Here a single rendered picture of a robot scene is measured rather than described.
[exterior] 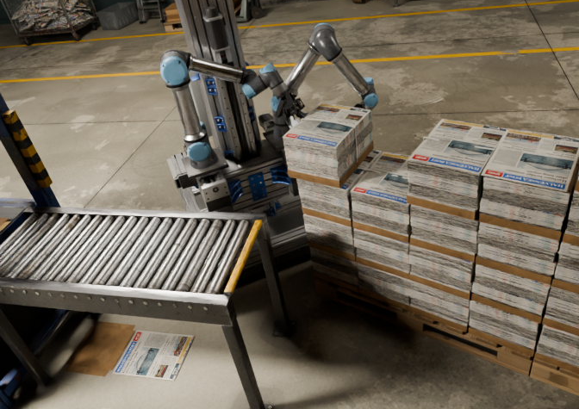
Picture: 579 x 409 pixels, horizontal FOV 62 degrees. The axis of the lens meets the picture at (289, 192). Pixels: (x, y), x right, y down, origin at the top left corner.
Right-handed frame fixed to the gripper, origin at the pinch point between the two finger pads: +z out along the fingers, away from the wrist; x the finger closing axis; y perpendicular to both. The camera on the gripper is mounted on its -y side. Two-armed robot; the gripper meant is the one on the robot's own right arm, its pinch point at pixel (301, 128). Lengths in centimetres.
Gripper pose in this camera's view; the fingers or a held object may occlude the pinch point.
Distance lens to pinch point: 244.4
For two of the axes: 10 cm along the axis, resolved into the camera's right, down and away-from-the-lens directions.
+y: 6.4, -2.1, -7.4
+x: 5.5, -5.5, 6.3
